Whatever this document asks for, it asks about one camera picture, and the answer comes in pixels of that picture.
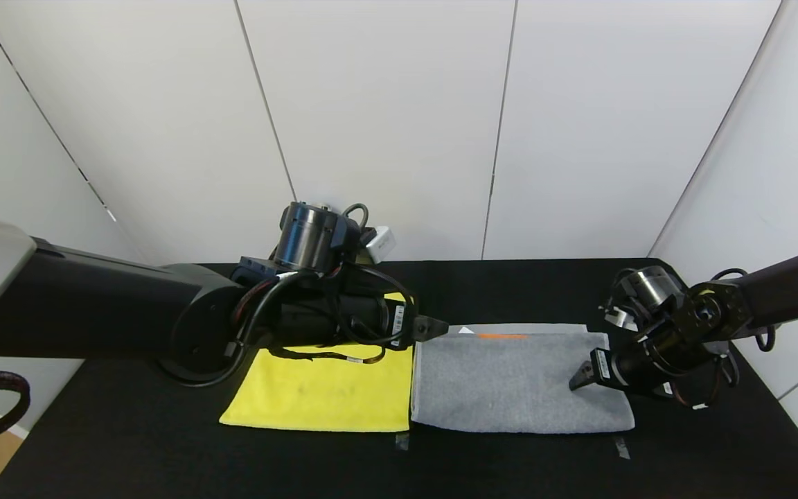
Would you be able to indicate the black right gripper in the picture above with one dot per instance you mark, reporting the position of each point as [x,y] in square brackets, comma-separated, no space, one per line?
[601,367]

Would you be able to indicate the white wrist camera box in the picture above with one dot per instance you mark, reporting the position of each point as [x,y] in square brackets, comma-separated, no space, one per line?
[619,317]
[382,242]

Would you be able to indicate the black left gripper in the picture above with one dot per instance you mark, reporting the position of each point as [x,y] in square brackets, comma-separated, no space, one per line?
[402,326]

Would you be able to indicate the black fabric table cover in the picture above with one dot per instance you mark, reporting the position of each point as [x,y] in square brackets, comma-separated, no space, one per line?
[510,471]

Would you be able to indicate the grey and black left robot arm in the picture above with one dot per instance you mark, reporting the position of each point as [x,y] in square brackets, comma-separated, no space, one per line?
[94,305]

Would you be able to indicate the small grey tape marker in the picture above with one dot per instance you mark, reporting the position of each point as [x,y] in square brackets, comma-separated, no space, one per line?
[621,448]
[402,441]

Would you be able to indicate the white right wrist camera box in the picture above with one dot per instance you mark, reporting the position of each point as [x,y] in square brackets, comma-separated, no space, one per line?
[619,317]

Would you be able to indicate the grey terry towel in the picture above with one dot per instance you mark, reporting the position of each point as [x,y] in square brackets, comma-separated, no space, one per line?
[496,388]

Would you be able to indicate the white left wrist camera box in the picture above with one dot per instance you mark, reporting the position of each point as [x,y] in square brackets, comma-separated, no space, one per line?
[382,242]

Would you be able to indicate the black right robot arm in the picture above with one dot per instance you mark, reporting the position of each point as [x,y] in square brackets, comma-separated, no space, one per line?
[773,294]

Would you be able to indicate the yellow microfiber towel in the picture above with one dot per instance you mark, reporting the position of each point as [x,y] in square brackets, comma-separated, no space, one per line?
[330,395]

